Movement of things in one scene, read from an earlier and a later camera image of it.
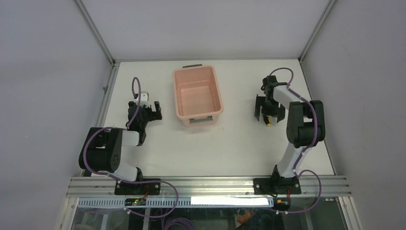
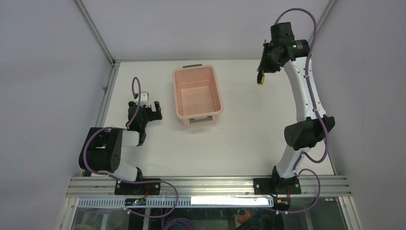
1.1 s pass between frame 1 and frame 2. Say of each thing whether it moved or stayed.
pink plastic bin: stayed
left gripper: stayed
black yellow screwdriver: moved
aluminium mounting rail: stayed
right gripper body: moved
